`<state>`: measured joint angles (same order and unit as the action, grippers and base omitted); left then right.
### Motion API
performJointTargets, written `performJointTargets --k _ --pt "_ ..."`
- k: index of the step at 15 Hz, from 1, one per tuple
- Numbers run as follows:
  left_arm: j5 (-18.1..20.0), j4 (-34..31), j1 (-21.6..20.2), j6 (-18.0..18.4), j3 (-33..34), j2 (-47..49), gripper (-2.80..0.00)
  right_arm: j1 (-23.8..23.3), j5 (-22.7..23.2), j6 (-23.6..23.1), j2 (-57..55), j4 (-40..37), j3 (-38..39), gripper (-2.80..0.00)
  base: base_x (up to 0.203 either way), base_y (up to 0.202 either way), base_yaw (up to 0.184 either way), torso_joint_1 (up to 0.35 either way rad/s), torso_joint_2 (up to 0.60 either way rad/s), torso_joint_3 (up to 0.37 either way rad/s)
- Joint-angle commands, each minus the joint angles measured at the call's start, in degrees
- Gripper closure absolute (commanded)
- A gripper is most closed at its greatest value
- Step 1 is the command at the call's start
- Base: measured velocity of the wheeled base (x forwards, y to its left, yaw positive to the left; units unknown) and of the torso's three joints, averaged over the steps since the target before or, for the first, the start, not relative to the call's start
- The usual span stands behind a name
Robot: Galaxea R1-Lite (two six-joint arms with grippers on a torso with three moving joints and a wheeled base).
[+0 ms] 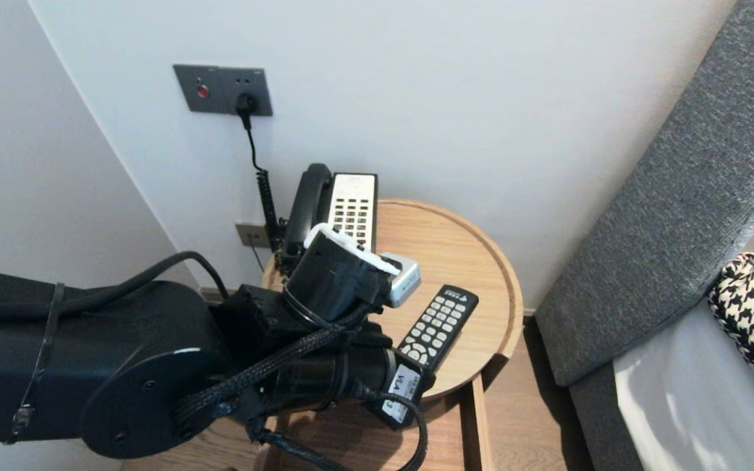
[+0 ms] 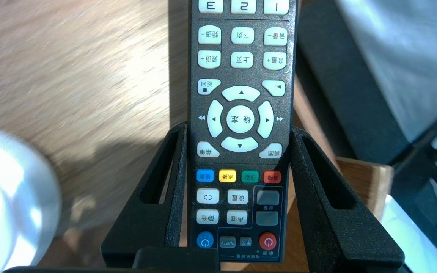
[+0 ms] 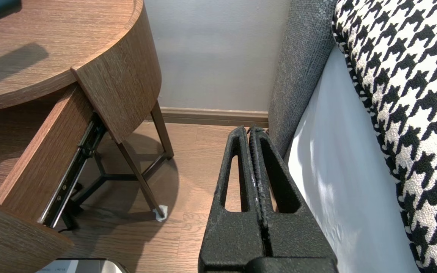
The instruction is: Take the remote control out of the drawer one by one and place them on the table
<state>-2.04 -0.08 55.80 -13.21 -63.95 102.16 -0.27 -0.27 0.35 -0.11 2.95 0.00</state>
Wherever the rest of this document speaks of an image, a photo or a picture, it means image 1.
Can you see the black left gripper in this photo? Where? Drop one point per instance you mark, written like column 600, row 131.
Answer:
column 406, row 389

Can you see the curved wooden table drawer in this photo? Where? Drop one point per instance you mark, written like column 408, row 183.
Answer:
column 351, row 437

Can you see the black TV remote control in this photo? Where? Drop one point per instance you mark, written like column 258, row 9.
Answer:
column 439, row 320

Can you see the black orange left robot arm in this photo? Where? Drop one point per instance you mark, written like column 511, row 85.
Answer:
column 89, row 353

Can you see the round wooden side table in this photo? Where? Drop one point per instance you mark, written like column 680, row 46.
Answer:
column 468, row 248

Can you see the black telephone handset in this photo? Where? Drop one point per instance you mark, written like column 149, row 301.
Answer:
column 308, row 203

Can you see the gray fabric headboard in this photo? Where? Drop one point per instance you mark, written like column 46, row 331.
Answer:
column 678, row 196

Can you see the gray fabric bed frame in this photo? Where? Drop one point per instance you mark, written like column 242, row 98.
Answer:
column 603, row 418

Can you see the beige wall phone jack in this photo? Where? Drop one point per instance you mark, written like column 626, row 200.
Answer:
column 252, row 234

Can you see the gray wall power socket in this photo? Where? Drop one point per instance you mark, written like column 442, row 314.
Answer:
column 256, row 82

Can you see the gray wall switch red button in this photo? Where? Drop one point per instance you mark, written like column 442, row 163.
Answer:
column 199, row 88

